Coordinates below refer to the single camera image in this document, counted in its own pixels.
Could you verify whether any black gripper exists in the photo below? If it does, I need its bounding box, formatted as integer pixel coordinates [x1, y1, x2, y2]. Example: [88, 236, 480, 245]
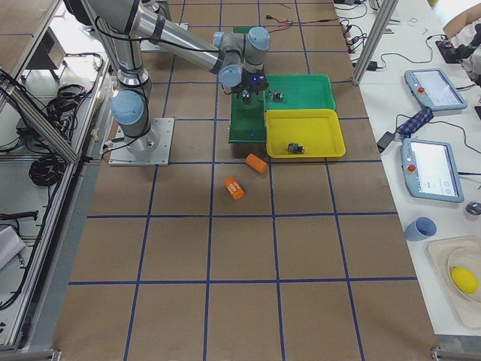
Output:
[231, 69, 268, 97]

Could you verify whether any yellow push button switch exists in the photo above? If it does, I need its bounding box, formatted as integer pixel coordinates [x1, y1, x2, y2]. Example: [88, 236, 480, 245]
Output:
[287, 142, 306, 154]

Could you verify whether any plain orange cylinder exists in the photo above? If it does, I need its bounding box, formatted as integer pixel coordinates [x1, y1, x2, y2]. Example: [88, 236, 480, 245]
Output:
[245, 153, 268, 173]

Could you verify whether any orange cylinder with 4680 print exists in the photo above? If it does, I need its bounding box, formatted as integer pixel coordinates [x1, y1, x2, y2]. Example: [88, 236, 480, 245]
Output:
[224, 177, 245, 200]

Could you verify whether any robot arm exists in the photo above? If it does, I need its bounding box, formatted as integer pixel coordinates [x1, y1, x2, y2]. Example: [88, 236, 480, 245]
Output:
[65, 1, 270, 154]

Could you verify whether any green conveyor belt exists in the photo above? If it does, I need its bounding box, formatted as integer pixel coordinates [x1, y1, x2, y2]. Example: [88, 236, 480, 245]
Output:
[219, 26, 270, 143]

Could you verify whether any green plastic tray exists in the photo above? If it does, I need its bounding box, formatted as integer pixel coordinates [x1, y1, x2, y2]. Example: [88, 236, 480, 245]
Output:
[264, 74, 336, 111]

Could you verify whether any yellow plastic tray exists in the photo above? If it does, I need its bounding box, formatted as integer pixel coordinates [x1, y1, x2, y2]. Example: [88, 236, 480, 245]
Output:
[265, 109, 346, 159]

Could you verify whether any black power adapter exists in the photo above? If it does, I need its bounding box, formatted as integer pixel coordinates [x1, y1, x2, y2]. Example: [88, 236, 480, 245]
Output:
[377, 132, 395, 153]

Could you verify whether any folded blue umbrella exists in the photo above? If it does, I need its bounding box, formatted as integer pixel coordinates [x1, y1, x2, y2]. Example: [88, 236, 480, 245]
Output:
[396, 108, 434, 138]

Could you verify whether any teach pendant tablet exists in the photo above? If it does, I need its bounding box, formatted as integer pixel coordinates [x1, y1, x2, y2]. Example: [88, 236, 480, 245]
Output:
[404, 68, 467, 111]
[401, 138, 464, 203]

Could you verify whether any blue plastic cup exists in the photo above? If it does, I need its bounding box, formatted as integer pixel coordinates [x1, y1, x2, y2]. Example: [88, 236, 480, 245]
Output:
[404, 217, 437, 241]

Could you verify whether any beige tray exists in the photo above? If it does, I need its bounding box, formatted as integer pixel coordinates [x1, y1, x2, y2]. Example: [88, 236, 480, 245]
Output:
[427, 235, 480, 329]

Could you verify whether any yellow lemon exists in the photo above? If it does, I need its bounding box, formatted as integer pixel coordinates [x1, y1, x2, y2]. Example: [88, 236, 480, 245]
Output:
[450, 266, 479, 294]

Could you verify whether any red black power cable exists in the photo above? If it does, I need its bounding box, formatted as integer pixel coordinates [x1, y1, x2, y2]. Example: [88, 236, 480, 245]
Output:
[262, 14, 339, 35]

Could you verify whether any aluminium frame post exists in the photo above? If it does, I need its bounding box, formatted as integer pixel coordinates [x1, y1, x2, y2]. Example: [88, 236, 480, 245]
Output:
[352, 0, 398, 86]

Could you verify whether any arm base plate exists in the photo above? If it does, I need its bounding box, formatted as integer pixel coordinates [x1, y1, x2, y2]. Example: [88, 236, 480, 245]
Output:
[108, 118, 174, 166]

